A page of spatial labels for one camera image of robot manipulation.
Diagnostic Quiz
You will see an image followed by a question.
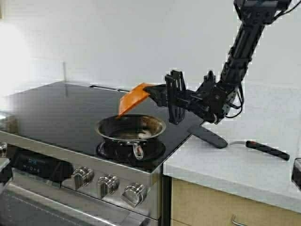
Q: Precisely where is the steel drawer handle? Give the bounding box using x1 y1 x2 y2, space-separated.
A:
231 215 246 226

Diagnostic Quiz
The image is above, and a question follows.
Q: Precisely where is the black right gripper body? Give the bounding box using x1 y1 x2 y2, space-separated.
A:
165 70 242 125

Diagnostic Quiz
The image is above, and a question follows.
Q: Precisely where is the black spatula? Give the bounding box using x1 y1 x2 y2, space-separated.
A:
188 125 290 161

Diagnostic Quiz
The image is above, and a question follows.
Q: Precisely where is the raw shrimp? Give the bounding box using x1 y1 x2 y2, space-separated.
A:
137 130 152 139

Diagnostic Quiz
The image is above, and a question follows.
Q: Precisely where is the right steel stove knob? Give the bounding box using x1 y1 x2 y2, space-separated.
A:
121 183 148 207

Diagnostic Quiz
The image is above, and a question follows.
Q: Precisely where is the black cable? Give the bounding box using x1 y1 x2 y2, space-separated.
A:
225 82 245 118

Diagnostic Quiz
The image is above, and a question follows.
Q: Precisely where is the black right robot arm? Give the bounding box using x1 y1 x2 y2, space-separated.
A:
143 0 291 125

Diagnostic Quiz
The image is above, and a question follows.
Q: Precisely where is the wooden cabinet drawer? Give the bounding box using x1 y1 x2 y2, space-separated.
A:
171 178 301 226

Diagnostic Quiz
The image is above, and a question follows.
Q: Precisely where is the black glass stove cooktop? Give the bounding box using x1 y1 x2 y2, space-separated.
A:
0 82 203 172

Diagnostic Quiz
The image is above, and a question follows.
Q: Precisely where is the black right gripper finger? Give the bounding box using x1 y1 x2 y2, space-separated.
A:
153 97 168 107
143 84 166 99

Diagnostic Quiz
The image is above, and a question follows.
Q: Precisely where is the far left stove knob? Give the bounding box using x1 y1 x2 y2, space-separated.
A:
0 142 8 158

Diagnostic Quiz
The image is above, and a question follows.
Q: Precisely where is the steel stove knob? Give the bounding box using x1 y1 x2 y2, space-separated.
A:
71 166 94 190
121 183 148 207
96 175 119 199

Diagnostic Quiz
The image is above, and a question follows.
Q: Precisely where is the black appliance at right edge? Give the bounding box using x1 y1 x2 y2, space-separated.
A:
292 158 301 189

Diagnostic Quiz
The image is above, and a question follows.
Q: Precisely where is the middle steel stove knob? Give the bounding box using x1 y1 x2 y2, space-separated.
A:
96 175 119 199

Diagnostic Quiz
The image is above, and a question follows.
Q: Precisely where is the stainless steel oven front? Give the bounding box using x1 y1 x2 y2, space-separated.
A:
0 132 168 226

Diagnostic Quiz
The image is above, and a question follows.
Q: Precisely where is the orange plastic bowl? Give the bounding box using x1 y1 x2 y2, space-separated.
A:
117 83 153 118

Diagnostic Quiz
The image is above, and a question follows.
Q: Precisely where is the left steel stove knob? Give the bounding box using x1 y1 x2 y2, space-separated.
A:
71 166 94 190

